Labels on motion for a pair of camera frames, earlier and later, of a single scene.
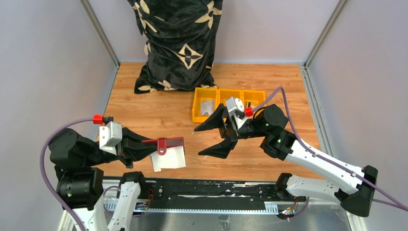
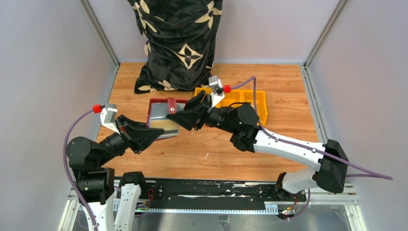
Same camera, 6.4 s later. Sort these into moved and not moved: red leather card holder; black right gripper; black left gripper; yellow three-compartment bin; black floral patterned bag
Moved: black left gripper; red leather card holder; black right gripper
Not moved: black floral patterned bag; yellow three-compartment bin
